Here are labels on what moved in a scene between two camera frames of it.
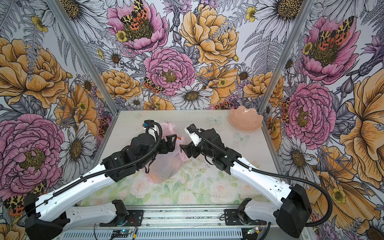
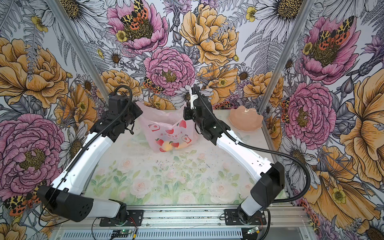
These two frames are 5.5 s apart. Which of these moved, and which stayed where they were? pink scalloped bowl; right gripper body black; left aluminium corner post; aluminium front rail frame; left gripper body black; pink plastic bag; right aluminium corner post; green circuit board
Moved: left gripper body black; pink plastic bag; right gripper body black
Stayed: aluminium front rail frame; pink scalloped bowl; left aluminium corner post; green circuit board; right aluminium corner post
